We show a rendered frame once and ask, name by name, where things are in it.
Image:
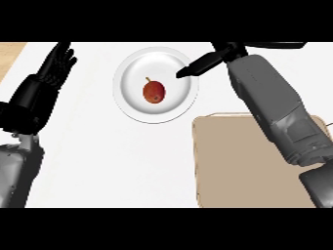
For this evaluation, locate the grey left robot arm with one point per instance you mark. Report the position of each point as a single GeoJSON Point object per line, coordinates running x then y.
{"type": "Point", "coordinates": [8, 172]}

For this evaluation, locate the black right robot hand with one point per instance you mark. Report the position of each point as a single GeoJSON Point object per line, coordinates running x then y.
{"type": "Point", "coordinates": [207, 63]}

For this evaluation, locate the white round plate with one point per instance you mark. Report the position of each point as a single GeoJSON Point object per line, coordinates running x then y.
{"type": "Point", "coordinates": [164, 65]}

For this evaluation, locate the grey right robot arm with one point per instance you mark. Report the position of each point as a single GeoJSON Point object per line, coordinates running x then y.
{"type": "Point", "coordinates": [274, 110]}

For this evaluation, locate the tan rectangular tray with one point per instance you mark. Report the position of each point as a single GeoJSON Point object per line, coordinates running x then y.
{"type": "Point", "coordinates": [236, 162]}

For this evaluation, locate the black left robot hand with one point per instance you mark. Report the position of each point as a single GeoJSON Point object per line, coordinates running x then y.
{"type": "Point", "coordinates": [34, 97]}

